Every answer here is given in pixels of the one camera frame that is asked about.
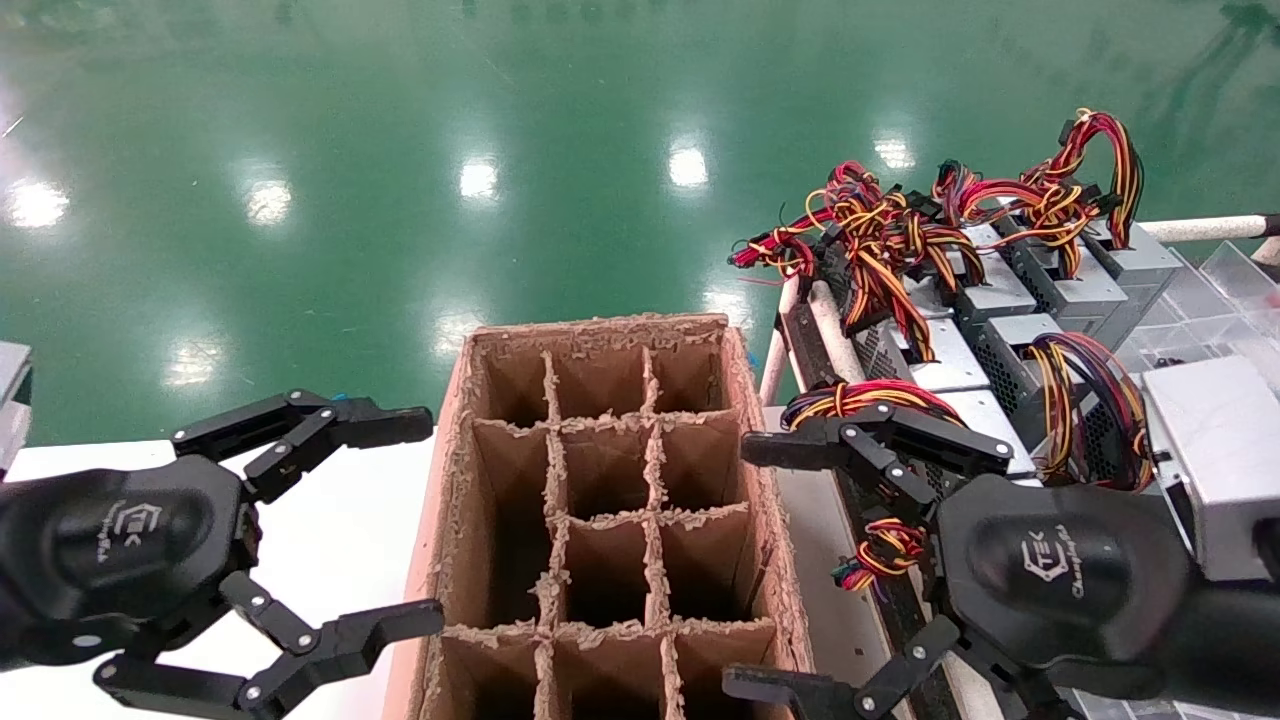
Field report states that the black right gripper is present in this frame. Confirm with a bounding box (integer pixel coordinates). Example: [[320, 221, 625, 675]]
[[742, 400, 1206, 701]]

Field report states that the brown cardboard box with dividers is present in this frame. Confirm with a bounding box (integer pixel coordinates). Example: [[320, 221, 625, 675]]
[[385, 313, 816, 720]]

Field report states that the clear plastic divider tray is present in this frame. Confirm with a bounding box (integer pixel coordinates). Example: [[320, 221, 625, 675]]
[[1090, 240, 1280, 720]]

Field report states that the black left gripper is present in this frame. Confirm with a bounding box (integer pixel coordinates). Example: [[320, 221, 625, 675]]
[[0, 390, 446, 720]]

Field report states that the row of grey power supplies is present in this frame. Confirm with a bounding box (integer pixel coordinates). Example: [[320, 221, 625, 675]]
[[806, 280, 1001, 720]]

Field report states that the short white padded rack tube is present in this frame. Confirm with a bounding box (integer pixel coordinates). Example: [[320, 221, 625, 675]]
[[757, 278, 803, 406]]

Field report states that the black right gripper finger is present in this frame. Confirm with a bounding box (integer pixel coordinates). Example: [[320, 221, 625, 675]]
[[722, 612, 1086, 720]]

